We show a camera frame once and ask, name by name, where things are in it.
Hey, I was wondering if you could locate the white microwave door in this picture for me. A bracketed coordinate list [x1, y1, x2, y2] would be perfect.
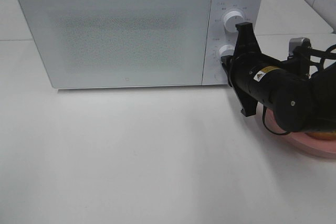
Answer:
[18, 0, 210, 89]

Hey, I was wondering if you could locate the burger with sesame-free bun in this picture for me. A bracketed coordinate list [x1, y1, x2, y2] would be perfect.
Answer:
[307, 131, 336, 141]

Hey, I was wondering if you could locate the upper white control knob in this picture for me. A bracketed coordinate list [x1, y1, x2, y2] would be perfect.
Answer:
[221, 8, 245, 33]

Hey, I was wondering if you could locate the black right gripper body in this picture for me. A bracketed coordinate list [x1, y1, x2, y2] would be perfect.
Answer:
[221, 53, 263, 101]

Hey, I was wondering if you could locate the white timer knob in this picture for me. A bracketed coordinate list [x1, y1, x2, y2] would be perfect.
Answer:
[218, 44, 235, 61]

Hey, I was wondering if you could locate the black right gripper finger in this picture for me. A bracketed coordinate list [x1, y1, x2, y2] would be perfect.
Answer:
[235, 88, 257, 117]
[234, 22, 261, 57]

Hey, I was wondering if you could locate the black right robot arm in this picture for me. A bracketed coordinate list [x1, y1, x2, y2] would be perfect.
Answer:
[221, 54, 335, 132]

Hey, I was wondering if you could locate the pink round plate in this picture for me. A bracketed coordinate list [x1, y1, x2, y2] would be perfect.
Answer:
[262, 106, 335, 159]

